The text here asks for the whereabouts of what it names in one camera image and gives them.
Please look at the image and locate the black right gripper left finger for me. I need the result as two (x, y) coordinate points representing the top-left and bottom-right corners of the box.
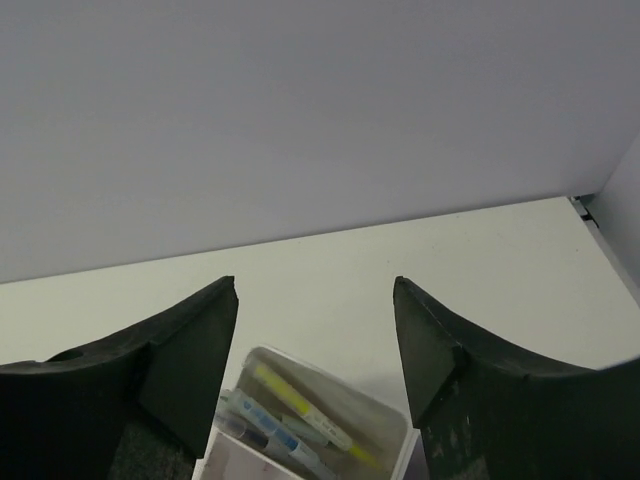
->
(1, 276), (238, 479)

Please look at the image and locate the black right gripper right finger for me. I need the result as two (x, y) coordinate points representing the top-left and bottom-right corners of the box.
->
(393, 277), (639, 479)

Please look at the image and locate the white blue pen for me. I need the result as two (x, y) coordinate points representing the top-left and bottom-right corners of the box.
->
(223, 388), (338, 479)

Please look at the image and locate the yellow highlighter pen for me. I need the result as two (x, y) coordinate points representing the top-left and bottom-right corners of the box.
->
(249, 361), (383, 469)

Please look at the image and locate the green pen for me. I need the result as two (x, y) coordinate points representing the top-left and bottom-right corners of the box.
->
(280, 413), (353, 451)

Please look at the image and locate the white compartment container right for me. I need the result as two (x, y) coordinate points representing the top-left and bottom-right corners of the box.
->
(194, 346), (416, 479)

